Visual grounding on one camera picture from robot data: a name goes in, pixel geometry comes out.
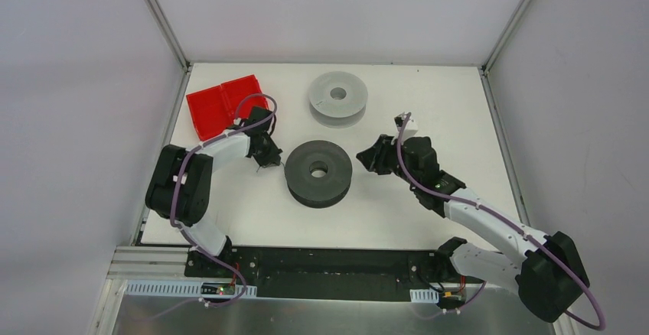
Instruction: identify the dark grey spool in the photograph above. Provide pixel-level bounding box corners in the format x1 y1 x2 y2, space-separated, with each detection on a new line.
284 140 353 209

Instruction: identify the white perforated spool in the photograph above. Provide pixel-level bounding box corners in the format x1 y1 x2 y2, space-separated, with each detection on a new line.
307 71 368 128

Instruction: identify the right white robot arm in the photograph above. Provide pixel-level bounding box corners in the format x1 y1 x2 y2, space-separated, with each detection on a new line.
356 135 590 323

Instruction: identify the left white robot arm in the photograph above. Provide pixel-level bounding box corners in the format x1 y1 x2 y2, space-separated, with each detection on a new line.
145 106 282 278

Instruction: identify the red plastic bin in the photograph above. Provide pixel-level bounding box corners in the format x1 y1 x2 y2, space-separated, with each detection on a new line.
186 75 262 141

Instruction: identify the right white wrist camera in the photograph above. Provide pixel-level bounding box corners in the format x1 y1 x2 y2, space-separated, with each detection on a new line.
394 112 419 140

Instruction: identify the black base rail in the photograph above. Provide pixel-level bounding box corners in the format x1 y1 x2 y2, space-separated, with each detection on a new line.
184 245 458 302

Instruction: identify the right white cable duct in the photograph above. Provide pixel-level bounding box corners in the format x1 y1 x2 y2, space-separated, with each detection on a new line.
409 288 439 304

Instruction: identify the white cable duct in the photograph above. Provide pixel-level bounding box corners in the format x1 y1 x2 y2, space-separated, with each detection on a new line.
409 288 439 304
124 280 257 299

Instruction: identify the left white cable duct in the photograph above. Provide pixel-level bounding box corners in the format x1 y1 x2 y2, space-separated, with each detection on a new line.
124 280 257 299

